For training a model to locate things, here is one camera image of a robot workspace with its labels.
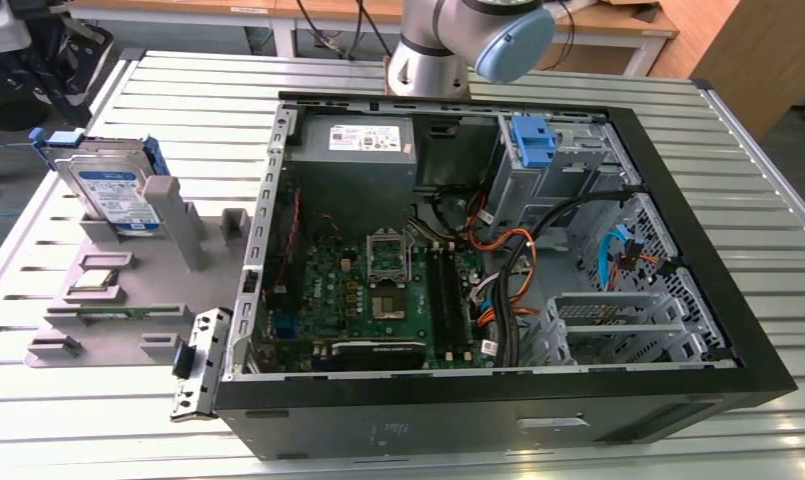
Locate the white-framed desk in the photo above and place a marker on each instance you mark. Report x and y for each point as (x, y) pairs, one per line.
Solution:
(208, 15)

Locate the black PC case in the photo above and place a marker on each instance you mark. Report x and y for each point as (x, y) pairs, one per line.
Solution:
(442, 420)

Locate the silver CPU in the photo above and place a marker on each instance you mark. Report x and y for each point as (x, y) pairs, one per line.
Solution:
(95, 280)

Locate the CPU socket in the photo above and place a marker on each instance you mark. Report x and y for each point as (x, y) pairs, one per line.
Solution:
(388, 306)

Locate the green motherboard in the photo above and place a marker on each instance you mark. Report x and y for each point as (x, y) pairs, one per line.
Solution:
(328, 290)

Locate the silver disk bay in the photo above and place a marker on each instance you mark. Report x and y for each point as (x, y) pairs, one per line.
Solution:
(615, 327)

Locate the black round bin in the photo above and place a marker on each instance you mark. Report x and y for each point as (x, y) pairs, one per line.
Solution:
(15, 117)

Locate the wooden desk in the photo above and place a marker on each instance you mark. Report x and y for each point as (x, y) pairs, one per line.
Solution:
(622, 22)

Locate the hard disk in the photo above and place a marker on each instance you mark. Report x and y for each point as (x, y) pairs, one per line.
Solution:
(108, 190)

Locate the silver optical drive cage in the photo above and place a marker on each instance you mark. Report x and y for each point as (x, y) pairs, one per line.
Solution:
(562, 170)

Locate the silver expansion slot retainer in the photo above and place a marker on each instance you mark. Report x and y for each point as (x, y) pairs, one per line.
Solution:
(204, 360)

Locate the blue drive cage latch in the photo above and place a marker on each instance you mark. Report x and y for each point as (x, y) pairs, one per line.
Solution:
(531, 142)

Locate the black graphics card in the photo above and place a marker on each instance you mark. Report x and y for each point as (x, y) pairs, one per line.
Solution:
(375, 352)

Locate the grey power supply unit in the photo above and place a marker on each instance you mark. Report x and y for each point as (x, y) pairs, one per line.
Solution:
(348, 190)

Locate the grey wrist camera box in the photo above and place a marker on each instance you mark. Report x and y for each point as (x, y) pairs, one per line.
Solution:
(1, 30)

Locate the green RAM stick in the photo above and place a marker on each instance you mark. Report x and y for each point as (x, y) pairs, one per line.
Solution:
(117, 313)

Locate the grey parts rack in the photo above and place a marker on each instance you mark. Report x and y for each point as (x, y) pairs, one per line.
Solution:
(155, 290)

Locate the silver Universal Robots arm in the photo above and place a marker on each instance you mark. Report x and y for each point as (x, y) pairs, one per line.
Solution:
(428, 65)

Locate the black RAM slot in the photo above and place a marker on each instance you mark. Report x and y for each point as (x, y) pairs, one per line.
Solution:
(438, 300)

